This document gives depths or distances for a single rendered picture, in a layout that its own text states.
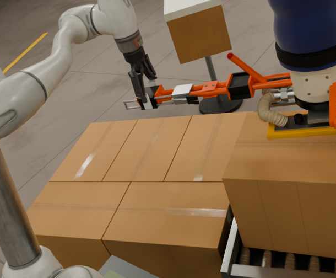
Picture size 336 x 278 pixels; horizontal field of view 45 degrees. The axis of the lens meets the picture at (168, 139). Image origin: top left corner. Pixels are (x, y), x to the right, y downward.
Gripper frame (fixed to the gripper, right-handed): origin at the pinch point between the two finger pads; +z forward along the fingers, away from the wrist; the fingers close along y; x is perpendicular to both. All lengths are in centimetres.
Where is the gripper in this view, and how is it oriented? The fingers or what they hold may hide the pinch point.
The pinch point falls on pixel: (151, 96)
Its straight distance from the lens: 153.0
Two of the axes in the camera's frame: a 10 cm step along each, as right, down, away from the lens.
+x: -9.0, 0.4, 4.3
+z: 3.0, 7.7, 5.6
